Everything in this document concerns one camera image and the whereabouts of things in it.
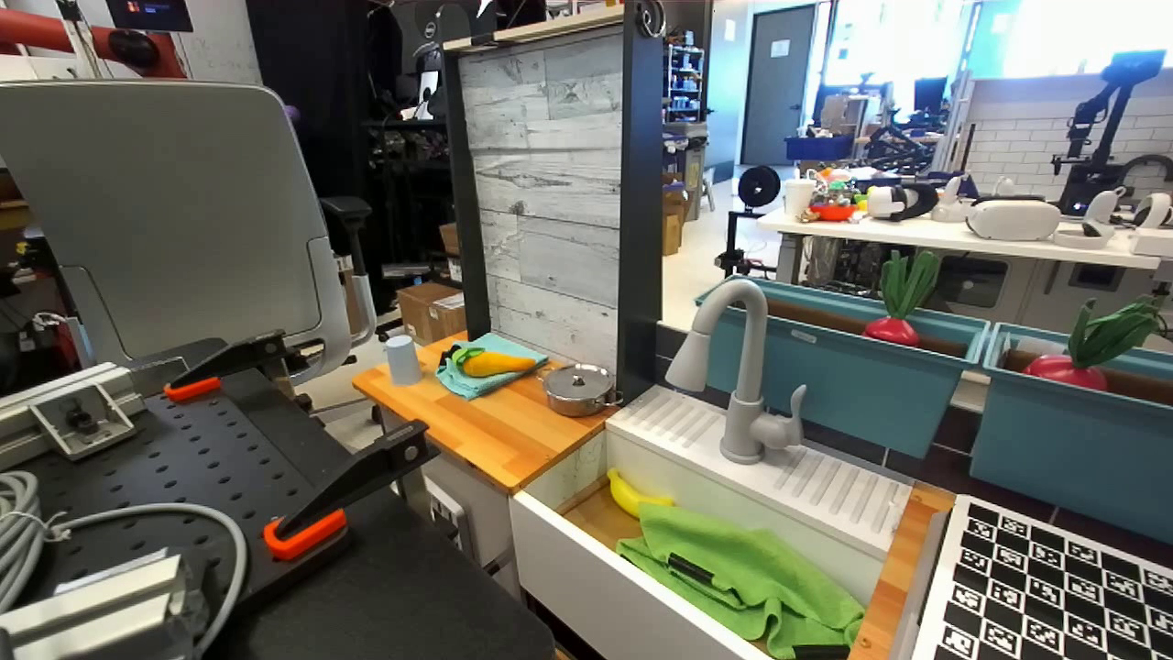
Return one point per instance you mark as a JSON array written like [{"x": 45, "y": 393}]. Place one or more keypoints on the grey toy faucet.
[{"x": 750, "y": 436}]

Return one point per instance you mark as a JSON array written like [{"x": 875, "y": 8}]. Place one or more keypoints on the yellow corn toy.
[{"x": 492, "y": 365}]

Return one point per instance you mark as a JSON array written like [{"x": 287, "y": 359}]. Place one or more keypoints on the wooden countertop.
[{"x": 507, "y": 436}]

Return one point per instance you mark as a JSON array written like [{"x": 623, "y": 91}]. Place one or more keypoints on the teal cloth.
[{"x": 464, "y": 388}]

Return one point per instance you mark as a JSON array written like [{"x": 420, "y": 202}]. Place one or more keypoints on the cardboard box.
[{"x": 431, "y": 310}]

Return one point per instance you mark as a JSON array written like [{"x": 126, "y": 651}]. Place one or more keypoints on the yellow banana toy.
[{"x": 627, "y": 497}]

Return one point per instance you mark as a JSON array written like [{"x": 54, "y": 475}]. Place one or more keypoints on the grey cup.
[{"x": 401, "y": 361}]

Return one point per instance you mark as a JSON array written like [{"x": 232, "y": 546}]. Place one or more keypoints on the white toy sink unit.
[{"x": 864, "y": 525}]

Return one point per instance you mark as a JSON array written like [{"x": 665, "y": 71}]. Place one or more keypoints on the grey wood backsplash panel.
[{"x": 553, "y": 153}]

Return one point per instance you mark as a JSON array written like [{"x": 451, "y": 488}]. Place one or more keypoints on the green cloth in sink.
[{"x": 746, "y": 579}]

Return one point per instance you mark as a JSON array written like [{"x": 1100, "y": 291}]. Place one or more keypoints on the left teal planter box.
[{"x": 859, "y": 388}]

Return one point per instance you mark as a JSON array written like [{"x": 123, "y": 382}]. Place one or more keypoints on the teal planter box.
[
  {"x": 859, "y": 388},
  {"x": 1100, "y": 453}
]

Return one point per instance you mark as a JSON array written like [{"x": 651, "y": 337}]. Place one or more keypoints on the left red radish toy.
[{"x": 905, "y": 279}]

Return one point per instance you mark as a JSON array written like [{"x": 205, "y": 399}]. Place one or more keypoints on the red radish toy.
[
  {"x": 1092, "y": 344},
  {"x": 905, "y": 279}
]

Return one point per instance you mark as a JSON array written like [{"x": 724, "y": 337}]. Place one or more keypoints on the black clamp orange tip near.
[{"x": 390, "y": 464}]

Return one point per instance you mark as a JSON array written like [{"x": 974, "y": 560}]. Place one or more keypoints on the black clamp orange tip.
[
  {"x": 205, "y": 379},
  {"x": 390, "y": 464}
]

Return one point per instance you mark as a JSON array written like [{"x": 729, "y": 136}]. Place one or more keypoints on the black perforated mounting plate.
[{"x": 138, "y": 538}]

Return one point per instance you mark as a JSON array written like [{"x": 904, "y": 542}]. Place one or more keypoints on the black clamp orange tip far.
[{"x": 205, "y": 379}]

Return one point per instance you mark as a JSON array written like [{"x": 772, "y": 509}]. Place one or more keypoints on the grey chair back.
[{"x": 177, "y": 213}]

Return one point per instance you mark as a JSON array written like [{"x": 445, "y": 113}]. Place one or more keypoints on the black and white calibration board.
[{"x": 1019, "y": 590}]

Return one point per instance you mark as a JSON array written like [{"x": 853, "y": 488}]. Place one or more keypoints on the right red radish toy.
[{"x": 1092, "y": 344}]

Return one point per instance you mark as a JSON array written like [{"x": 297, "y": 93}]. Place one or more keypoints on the right teal planter box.
[{"x": 1100, "y": 453}]

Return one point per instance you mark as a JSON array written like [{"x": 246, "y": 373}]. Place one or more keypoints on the white table with clutter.
[{"x": 1064, "y": 249}]

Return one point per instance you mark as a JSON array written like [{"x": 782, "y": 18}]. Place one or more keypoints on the black tripod camera stand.
[{"x": 757, "y": 189}]

